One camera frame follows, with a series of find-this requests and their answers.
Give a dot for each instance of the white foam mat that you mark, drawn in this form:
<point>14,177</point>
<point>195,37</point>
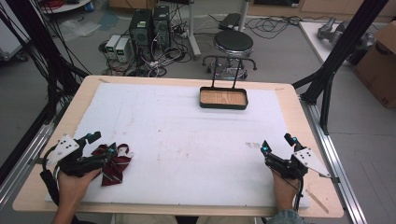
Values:
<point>186,149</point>

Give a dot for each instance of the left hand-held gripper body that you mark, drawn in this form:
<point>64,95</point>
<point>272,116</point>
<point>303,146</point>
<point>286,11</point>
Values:
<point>73,165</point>

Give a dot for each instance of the computer towers on floor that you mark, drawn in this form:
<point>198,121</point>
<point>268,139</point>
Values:
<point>162,60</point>

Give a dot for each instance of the black stand with wooden tray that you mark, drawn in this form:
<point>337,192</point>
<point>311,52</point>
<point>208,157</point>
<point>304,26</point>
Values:
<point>223,99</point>

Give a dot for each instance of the black round stool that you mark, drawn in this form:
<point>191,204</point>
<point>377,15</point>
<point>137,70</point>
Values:
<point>233,42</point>

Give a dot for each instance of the grey equipment case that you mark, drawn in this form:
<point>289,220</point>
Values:
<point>12,34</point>

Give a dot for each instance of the white table leg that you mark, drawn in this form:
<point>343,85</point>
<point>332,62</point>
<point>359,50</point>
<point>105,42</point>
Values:
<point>193,34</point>
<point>243,14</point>

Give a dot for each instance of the black flat box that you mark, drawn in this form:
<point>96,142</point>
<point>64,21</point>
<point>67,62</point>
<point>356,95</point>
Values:
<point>229,21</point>

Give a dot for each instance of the brown cardboard box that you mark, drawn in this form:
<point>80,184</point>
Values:
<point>378,68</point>

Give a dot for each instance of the person's right hand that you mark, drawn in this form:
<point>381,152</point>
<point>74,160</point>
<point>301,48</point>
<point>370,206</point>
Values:
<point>285,193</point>

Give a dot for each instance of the thin wooden stick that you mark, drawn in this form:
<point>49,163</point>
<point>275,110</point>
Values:
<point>317,200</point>

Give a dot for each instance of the white floor board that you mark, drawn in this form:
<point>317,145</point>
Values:
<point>314,37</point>

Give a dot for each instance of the white round table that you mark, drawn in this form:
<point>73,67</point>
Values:
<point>63,5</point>

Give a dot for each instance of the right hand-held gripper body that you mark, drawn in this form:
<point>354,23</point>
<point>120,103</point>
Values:
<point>294,168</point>

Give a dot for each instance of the aluminium rail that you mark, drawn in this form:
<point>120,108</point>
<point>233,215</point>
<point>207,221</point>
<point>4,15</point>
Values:
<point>25,161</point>
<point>336,161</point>

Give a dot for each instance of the black computer tower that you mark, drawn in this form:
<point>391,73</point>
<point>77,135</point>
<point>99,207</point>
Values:
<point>162,26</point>
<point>140,31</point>

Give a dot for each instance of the black metal frame strut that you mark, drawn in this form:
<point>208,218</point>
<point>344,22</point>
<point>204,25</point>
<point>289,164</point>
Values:
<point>40,40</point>
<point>339,53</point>

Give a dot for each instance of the person's left hand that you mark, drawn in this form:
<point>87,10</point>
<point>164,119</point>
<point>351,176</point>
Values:
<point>71,189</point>

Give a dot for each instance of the clear plastic sheet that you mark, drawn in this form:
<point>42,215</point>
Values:
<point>79,28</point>

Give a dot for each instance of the dark red striped necktie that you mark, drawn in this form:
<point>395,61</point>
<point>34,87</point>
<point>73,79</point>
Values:
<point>115,169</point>

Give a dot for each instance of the white power supply box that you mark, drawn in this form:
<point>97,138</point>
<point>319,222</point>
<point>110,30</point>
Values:
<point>111,46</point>
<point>123,49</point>

